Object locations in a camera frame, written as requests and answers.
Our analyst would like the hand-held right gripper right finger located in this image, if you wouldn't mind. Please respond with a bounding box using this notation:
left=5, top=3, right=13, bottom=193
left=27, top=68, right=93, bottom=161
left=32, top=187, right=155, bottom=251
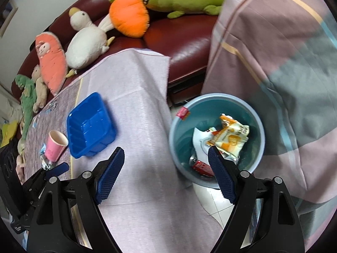
left=207, top=145, right=306, bottom=253

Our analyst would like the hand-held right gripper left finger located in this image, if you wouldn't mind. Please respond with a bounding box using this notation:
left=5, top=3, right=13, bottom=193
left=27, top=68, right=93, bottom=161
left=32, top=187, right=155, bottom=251
left=26, top=147, right=125, bottom=253

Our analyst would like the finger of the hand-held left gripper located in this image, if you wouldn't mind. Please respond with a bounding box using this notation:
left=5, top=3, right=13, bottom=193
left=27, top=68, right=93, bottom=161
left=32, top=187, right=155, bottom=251
left=22, top=163, right=70, bottom=209

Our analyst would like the clear plastic wrapper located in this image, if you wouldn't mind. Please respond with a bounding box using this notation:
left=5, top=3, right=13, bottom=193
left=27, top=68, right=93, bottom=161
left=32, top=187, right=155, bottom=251
left=39, top=149, right=57, bottom=170

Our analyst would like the pink paper cup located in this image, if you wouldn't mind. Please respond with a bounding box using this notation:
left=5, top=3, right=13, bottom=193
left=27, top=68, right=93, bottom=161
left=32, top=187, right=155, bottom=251
left=43, top=130, right=69, bottom=162

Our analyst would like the red soda can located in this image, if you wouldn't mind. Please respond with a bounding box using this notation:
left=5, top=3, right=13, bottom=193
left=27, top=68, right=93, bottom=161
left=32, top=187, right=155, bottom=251
left=192, top=159, right=215, bottom=177

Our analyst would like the orange snack packet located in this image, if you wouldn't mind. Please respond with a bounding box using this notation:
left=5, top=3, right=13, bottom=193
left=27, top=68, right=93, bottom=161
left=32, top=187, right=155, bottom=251
left=206, top=113, right=250, bottom=164

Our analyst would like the white plastic wrapper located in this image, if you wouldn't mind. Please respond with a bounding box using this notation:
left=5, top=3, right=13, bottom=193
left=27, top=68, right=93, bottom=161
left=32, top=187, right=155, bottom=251
left=192, top=127, right=220, bottom=161

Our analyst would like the teal plastic waste bin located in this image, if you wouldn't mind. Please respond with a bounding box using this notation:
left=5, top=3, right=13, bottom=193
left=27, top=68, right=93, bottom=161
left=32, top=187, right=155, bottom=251
left=168, top=93, right=265, bottom=189

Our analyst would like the pale plush toy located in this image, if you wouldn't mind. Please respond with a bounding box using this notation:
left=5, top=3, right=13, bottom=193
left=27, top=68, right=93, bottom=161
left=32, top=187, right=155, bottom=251
left=16, top=117, right=27, bottom=176

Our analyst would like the yellow cloth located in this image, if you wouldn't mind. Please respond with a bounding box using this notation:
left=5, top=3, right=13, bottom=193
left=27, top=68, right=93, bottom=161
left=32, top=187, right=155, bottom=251
left=0, top=120, right=19, bottom=148

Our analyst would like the blue plastic tray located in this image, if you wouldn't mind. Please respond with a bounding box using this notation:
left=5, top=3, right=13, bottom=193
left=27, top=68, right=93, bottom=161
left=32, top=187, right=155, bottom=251
left=66, top=92, right=117, bottom=159

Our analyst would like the small red packet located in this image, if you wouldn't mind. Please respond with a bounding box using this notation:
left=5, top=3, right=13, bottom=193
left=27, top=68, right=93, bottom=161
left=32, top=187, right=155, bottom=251
left=176, top=107, right=190, bottom=120

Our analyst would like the small green dinosaur plush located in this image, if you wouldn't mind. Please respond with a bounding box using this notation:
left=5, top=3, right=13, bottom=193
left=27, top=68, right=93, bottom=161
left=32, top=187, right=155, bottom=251
left=14, top=74, right=37, bottom=143

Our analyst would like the beige teddy bear plush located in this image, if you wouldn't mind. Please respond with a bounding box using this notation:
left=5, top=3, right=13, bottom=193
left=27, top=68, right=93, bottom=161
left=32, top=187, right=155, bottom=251
left=32, top=65, right=48, bottom=113

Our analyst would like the pale pink tablecloth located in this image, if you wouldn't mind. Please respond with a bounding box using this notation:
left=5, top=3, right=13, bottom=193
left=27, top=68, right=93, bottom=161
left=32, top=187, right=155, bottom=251
left=22, top=48, right=224, bottom=253

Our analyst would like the pink plush toy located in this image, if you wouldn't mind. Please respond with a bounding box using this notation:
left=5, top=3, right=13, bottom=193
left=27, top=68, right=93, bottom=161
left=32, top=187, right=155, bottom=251
left=35, top=32, right=67, bottom=97

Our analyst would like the white duck plush toy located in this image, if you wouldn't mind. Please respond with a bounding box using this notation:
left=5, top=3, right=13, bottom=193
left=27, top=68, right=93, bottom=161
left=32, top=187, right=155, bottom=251
left=65, top=7, right=115, bottom=70

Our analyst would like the dark red leather sofa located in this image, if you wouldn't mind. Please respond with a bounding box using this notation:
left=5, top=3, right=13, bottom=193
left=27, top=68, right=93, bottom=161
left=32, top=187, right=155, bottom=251
left=20, top=0, right=232, bottom=106

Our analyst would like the plaid pink blanket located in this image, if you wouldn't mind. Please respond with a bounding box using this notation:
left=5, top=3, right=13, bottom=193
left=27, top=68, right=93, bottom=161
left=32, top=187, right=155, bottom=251
left=201, top=0, right=337, bottom=240

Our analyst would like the orange carrot plush toy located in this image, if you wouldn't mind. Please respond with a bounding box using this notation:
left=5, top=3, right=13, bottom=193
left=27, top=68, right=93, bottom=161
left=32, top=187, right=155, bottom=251
left=98, top=0, right=150, bottom=38

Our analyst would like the large green dinosaur plush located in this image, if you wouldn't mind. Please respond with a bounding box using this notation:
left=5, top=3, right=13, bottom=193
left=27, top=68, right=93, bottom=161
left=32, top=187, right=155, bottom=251
left=141, top=0, right=227, bottom=19

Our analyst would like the framed wall picture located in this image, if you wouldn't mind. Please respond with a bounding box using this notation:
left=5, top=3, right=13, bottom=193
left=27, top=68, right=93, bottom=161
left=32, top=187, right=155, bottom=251
left=0, top=0, right=19, bottom=39

